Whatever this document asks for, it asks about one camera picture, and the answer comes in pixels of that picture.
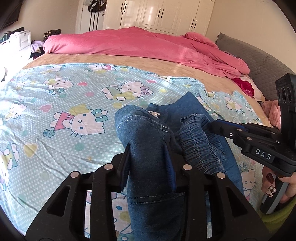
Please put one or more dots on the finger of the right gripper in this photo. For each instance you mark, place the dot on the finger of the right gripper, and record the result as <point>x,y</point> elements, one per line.
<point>227,134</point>
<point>222,125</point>

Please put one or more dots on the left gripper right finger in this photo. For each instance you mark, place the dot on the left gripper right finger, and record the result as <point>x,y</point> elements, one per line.
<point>214,209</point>

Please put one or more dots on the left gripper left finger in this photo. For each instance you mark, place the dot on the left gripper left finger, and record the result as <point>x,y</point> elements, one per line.
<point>63,215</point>

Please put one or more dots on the blue denim pants lace hem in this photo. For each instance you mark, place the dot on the blue denim pants lace hem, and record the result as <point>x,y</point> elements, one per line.
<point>154,134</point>

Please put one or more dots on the right hand painted nails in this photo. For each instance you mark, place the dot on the right hand painted nails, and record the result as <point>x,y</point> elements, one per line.
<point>268,181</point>

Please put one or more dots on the tan bed blanket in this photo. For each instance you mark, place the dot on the tan bed blanket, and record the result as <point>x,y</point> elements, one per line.
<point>160,67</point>

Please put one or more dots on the pink plush toy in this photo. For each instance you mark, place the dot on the pink plush toy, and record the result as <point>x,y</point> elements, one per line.
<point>272,111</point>

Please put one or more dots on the red patterned pillow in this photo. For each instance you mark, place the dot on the red patterned pillow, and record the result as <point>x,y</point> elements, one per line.
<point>245,86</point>

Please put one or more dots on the grey quilted headboard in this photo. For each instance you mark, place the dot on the grey quilted headboard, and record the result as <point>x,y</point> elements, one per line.
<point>265,69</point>

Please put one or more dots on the pink duvet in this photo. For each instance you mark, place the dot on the pink duvet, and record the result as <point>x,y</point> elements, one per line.
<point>191,49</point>

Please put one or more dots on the Hello Kitty blue sheet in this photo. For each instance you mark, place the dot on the Hello Kitty blue sheet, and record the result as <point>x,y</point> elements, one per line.
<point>56,119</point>

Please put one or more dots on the white wardrobe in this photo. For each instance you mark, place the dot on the white wardrobe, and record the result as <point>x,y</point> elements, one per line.
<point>172,17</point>

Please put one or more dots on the white drawer cabinet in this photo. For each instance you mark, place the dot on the white drawer cabinet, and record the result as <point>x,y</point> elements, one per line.
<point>19,41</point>

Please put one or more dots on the dark clothes pile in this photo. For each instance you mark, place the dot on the dark clothes pile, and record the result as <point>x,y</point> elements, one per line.
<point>51,33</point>

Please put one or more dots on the hanging bags on door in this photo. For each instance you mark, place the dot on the hanging bags on door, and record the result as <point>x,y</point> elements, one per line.
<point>92,17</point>

